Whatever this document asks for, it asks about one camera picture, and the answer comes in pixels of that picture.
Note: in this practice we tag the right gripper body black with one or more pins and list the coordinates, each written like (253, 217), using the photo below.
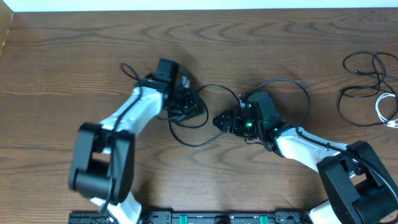
(244, 126)

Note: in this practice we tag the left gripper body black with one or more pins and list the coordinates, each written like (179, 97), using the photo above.
(184, 106)

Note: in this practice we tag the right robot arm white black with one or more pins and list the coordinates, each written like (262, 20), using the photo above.
(358, 186)

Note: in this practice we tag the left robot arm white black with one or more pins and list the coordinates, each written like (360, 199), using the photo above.
(102, 167)

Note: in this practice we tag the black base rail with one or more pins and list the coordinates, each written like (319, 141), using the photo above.
(165, 217)

